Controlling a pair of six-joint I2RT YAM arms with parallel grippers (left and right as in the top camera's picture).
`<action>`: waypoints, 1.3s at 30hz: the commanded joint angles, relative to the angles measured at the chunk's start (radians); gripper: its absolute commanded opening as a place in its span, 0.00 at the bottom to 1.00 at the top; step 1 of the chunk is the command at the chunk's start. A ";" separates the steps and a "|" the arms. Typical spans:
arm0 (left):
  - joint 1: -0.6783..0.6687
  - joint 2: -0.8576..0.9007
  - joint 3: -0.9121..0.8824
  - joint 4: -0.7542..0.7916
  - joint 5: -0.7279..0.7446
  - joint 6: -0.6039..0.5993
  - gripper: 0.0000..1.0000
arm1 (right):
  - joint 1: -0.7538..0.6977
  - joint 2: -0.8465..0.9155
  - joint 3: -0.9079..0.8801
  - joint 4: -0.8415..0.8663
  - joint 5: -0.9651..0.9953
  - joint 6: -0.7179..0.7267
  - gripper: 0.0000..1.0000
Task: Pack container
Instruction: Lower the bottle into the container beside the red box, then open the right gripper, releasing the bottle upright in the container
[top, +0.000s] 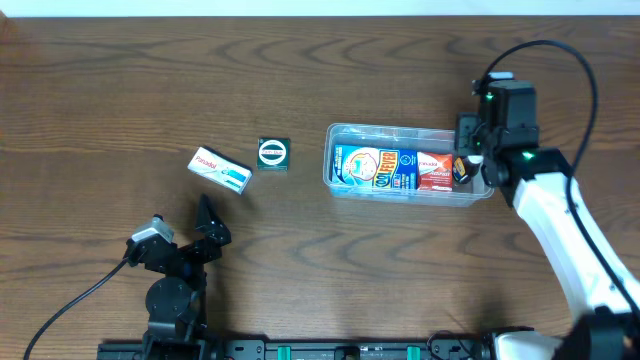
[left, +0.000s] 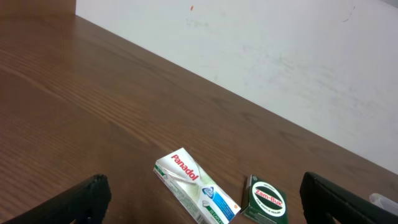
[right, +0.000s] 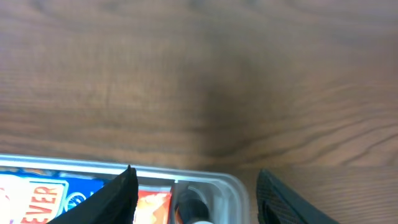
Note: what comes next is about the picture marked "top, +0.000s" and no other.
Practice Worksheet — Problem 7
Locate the dark bottle white cap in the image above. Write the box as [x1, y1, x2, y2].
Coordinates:
[452, 155, 484, 184]

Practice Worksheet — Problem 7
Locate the red Panadol ActiFast box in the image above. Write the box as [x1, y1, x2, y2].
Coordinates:
[417, 152, 453, 192]

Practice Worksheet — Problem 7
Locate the blue Cool Fever box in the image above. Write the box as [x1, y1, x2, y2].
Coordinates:
[330, 144, 418, 190]

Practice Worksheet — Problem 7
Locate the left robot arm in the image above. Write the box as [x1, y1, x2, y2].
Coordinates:
[124, 195, 231, 342]

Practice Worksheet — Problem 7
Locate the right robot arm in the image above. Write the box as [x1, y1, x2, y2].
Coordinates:
[471, 78, 639, 359]

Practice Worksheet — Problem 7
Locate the clear plastic container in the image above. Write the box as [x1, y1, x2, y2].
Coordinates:
[323, 123, 494, 207]

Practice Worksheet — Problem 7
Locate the white Panadol box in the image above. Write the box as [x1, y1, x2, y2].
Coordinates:
[187, 147, 252, 194]

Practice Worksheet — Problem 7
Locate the green square box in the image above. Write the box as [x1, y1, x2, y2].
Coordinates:
[257, 137, 290, 171]

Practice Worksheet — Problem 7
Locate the left camera cable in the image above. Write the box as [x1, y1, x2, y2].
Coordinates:
[23, 257, 130, 360]

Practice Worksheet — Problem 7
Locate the camera cable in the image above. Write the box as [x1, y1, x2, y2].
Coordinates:
[23, 257, 130, 360]
[472, 39, 640, 321]

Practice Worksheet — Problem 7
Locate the right camera cable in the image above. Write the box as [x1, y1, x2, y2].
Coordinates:
[472, 39, 640, 321]

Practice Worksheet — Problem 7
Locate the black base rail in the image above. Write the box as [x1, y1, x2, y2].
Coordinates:
[97, 338, 599, 360]

